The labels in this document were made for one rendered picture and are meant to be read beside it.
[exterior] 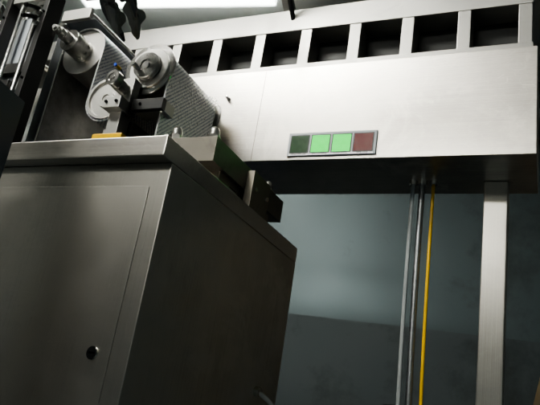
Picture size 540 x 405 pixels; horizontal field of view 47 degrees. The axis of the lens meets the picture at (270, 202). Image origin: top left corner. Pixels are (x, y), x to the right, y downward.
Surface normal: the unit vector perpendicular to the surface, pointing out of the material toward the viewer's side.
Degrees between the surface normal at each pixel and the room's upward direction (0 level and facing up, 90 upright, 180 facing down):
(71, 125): 90
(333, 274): 90
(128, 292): 90
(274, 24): 90
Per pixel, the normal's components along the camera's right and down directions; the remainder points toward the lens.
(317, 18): -0.38, -0.36
